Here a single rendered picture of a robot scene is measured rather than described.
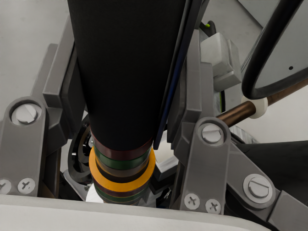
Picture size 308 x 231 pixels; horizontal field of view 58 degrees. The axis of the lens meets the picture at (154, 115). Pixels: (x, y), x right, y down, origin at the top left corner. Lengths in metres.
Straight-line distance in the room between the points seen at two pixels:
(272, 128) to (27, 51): 1.94
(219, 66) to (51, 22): 1.97
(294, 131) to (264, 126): 0.06
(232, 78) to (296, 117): 0.15
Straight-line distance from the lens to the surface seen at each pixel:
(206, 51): 0.63
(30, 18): 2.51
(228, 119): 0.25
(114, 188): 0.18
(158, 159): 0.21
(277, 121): 0.56
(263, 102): 0.26
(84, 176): 0.37
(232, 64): 0.62
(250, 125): 0.58
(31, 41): 2.32
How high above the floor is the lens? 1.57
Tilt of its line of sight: 58 degrees down
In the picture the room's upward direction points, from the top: 12 degrees clockwise
